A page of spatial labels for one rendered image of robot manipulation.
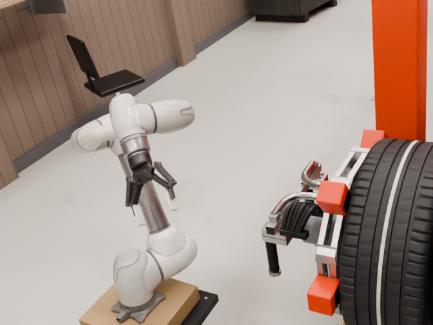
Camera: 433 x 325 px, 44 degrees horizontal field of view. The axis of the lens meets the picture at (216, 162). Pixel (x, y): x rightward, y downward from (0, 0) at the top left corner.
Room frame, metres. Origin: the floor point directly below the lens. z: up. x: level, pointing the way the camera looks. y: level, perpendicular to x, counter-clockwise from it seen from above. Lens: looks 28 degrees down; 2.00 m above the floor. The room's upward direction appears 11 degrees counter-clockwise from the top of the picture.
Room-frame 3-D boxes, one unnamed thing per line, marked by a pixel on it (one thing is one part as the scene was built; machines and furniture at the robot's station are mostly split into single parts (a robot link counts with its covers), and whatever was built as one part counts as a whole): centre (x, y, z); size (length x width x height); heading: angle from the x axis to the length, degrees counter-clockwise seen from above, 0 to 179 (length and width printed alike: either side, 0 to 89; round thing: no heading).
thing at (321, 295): (1.21, -0.24, 0.85); 0.09 x 0.08 x 0.07; 145
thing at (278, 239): (1.45, -0.15, 0.93); 0.09 x 0.05 x 0.05; 55
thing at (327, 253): (1.47, -0.42, 0.85); 0.54 x 0.07 x 0.54; 145
